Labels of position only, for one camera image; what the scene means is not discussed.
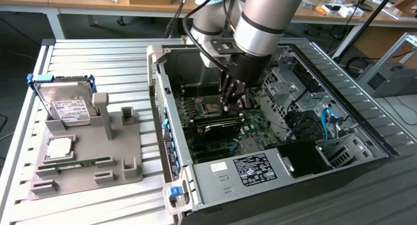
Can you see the silver CPU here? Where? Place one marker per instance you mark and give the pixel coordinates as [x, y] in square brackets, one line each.
[59, 149]

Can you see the silver hard disk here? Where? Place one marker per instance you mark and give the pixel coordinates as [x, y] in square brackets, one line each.
[65, 105]

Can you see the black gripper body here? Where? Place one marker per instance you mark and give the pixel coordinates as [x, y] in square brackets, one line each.
[249, 68]

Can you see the grey parts rack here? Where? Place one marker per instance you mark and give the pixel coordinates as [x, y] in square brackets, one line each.
[87, 144]

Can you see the blue case latch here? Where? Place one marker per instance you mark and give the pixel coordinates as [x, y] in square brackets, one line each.
[174, 192]

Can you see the aluminium profile frame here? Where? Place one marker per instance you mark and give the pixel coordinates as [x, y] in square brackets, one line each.
[403, 43]

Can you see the grey power supply unit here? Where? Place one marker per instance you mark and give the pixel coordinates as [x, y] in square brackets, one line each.
[221, 183]

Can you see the open PC case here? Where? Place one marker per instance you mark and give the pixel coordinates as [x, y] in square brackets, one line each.
[182, 64]

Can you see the blue card retention clip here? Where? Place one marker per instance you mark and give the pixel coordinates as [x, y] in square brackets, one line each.
[165, 127]

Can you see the orange and white box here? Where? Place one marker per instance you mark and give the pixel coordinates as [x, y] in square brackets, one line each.
[325, 9]

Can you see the grey chipset heatsink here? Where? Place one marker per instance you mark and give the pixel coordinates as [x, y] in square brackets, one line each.
[250, 145]

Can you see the black monitor stand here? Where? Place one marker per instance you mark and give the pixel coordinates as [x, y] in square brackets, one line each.
[363, 5]

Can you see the metal disk bay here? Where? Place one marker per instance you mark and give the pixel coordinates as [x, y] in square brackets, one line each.
[345, 149]

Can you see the metal drive cage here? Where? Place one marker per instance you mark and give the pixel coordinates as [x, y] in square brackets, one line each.
[286, 93]

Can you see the CPU socket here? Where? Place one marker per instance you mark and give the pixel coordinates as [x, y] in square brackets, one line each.
[210, 108]

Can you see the green motherboard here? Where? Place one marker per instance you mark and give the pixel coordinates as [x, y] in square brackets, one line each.
[257, 127]

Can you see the graphics card with metal bracket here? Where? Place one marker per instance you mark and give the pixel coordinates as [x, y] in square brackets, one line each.
[221, 132]

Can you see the black tripod pole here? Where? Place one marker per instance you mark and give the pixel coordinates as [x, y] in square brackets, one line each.
[365, 27]

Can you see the grey computer tower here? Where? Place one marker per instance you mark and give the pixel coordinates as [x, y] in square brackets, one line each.
[391, 81]

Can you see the blue disk caddy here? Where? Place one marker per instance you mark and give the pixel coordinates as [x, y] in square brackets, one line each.
[42, 78]

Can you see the green RAM stick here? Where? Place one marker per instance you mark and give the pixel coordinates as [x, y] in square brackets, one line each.
[77, 164]

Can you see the black ribbed plastic holder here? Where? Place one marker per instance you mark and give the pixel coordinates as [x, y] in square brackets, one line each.
[307, 127]

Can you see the cluttered wooden desk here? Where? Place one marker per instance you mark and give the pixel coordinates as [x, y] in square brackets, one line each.
[391, 21]

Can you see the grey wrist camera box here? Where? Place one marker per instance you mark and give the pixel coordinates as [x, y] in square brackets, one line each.
[213, 54]

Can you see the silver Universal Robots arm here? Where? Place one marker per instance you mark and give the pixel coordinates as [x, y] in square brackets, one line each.
[261, 20]

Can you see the white small box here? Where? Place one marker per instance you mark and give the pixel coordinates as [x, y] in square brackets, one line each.
[352, 12]

